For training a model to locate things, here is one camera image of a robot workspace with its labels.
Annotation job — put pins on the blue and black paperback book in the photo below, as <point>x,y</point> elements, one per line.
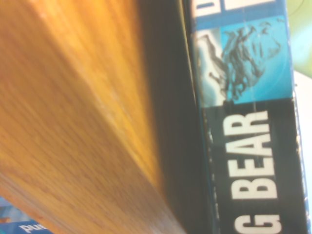
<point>256,146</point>

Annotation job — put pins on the blue and orange book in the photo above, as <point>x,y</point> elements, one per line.
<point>14,224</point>

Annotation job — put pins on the wooden oak bookshelf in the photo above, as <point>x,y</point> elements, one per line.
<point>73,97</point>

